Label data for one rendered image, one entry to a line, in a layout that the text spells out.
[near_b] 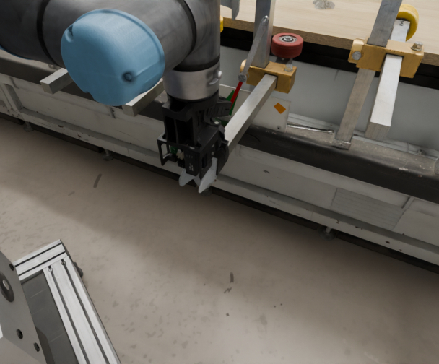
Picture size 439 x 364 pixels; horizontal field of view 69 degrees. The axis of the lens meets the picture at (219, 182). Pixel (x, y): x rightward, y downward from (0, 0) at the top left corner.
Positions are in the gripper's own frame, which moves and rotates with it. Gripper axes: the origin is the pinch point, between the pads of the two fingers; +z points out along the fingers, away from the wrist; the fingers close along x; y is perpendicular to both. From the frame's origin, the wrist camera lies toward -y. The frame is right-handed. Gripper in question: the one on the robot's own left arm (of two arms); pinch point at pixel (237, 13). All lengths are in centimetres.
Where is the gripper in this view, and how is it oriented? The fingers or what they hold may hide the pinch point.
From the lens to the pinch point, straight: 76.3
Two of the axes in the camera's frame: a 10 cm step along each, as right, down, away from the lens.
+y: -10.0, -0.7, 0.6
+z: 0.0, 6.9, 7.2
